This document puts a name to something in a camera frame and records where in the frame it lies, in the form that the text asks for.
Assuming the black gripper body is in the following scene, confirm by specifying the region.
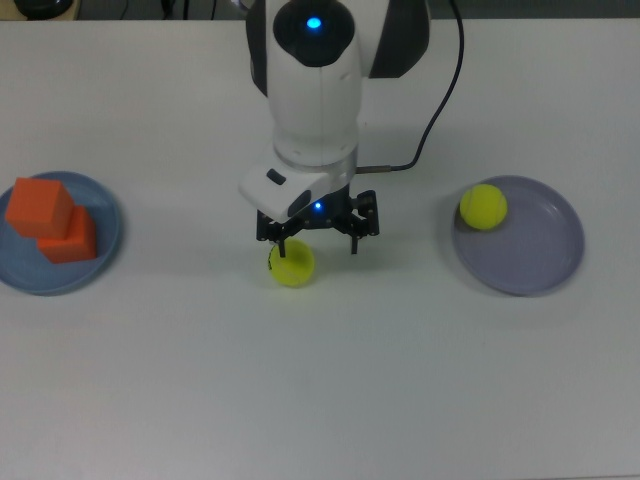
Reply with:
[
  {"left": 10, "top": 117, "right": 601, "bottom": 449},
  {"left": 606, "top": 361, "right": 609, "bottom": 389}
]
[{"left": 287, "top": 184, "right": 361, "bottom": 230}]

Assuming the tennis ball with black print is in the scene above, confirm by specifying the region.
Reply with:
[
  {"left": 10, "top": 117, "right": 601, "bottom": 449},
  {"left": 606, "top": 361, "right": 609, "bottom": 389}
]
[{"left": 267, "top": 238, "right": 316, "bottom": 288}]

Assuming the plain yellow tennis ball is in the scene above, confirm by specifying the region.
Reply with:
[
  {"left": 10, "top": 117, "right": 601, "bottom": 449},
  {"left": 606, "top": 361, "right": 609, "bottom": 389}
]
[{"left": 459, "top": 183, "right": 509, "bottom": 231}]

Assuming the orange cube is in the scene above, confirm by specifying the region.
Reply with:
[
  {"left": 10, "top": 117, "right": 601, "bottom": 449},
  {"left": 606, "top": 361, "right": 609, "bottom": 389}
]
[
  {"left": 37, "top": 204, "right": 99, "bottom": 265},
  {"left": 4, "top": 177, "right": 76, "bottom": 240}
]

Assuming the purple plate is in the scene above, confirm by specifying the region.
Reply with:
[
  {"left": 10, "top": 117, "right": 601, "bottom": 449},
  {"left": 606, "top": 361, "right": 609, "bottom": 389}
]
[{"left": 452, "top": 174, "right": 586, "bottom": 297}]

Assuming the blue plate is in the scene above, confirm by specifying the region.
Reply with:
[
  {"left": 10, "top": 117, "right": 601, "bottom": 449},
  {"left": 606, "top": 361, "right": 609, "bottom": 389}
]
[{"left": 0, "top": 171, "right": 123, "bottom": 297}]

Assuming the dark round device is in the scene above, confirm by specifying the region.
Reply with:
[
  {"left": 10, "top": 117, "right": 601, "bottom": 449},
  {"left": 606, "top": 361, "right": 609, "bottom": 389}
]
[{"left": 12, "top": 0, "right": 81, "bottom": 21}]

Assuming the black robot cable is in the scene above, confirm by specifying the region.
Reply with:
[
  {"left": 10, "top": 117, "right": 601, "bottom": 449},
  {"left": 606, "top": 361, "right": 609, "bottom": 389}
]
[{"left": 355, "top": 0, "right": 464, "bottom": 174}]

